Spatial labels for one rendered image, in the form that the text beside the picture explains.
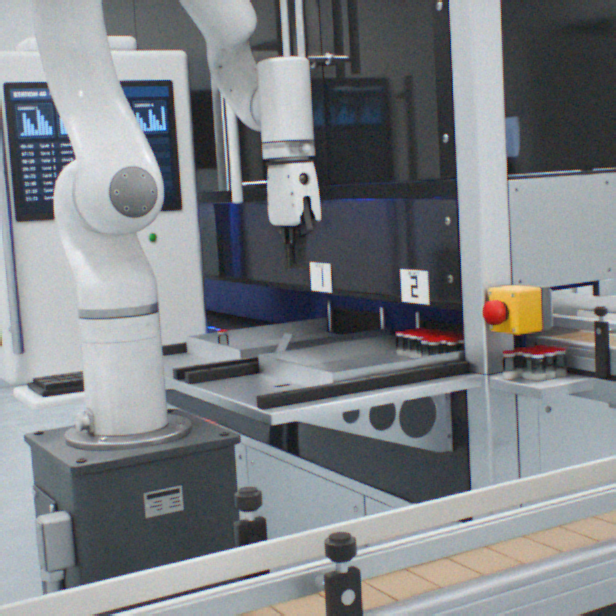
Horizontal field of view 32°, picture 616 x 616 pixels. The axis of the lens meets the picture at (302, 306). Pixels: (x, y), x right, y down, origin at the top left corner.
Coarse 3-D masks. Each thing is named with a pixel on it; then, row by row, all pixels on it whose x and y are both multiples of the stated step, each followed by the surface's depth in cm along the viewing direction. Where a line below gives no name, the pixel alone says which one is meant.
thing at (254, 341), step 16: (304, 320) 238; (320, 320) 240; (192, 336) 225; (208, 336) 227; (240, 336) 230; (256, 336) 232; (272, 336) 234; (304, 336) 236; (320, 336) 235; (336, 336) 212; (352, 336) 214; (368, 336) 216; (192, 352) 223; (208, 352) 215; (224, 352) 208; (240, 352) 202; (256, 352) 204; (272, 352) 206
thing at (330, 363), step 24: (384, 336) 208; (264, 360) 193; (288, 360) 198; (312, 360) 200; (336, 360) 203; (360, 360) 202; (384, 360) 200; (408, 360) 180; (432, 360) 182; (456, 360) 185; (312, 384) 179
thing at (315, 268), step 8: (312, 264) 227; (320, 264) 224; (328, 264) 221; (312, 272) 227; (320, 272) 224; (328, 272) 221; (312, 280) 228; (320, 280) 225; (328, 280) 222; (312, 288) 228; (320, 288) 225; (328, 288) 222
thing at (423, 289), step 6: (402, 270) 198; (408, 270) 196; (414, 270) 194; (402, 276) 198; (408, 276) 196; (420, 276) 193; (426, 276) 191; (402, 282) 198; (408, 282) 196; (414, 282) 195; (420, 282) 193; (426, 282) 191; (402, 288) 198; (408, 288) 197; (414, 288) 195; (420, 288) 193; (426, 288) 192; (402, 294) 199; (408, 294) 197; (420, 294) 194; (426, 294) 192; (402, 300) 199; (408, 300) 197; (414, 300) 195; (420, 300) 194; (426, 300) 192
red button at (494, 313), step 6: (492, 300) 172; (498, 300) 172; (486, 306) 172; (492, 306) 171; (498, 306) 171; (486, 312) 172; (492, 312) 171; (498, 312) 170; (504, 312) 171; (486, 318) 172; (492, 318) 171; (498, 318) 171; (504, 318) 171; (492, 324) 172; (498, 324) 173
